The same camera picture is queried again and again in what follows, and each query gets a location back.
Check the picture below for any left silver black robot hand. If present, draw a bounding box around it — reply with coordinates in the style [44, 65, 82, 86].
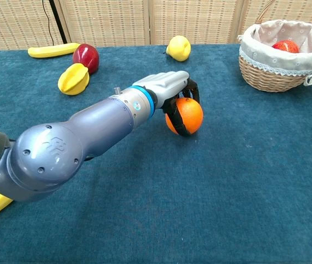
[132, 70, 201, 137]

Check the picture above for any orange fruit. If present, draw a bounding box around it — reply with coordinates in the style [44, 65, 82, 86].
[165, 97, 204, 136]

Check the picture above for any wicker basket with cloth liner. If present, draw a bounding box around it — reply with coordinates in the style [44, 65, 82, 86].
[237, 0, 312, 93]

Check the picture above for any yellow pear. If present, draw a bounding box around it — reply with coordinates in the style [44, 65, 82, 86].
[166, 35, 192, 62]

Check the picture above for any woven bamboo folding screen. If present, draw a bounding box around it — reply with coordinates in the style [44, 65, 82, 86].
[0, 0, 312, 51]

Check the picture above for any dark red apple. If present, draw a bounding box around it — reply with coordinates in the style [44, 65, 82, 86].
[72, 43, 100, 75]

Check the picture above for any yellow starfruit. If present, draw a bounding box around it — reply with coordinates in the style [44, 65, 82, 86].
[57, 63, 90, 96]

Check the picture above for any blue table cloth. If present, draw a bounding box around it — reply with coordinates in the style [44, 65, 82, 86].
[0, 43, 312, 264]

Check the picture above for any red yellow apple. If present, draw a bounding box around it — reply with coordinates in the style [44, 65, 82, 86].
[271, 40, 300, 54]

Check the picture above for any thin black hanging cable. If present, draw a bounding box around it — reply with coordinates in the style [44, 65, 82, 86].
[41, 0, 57, 45]

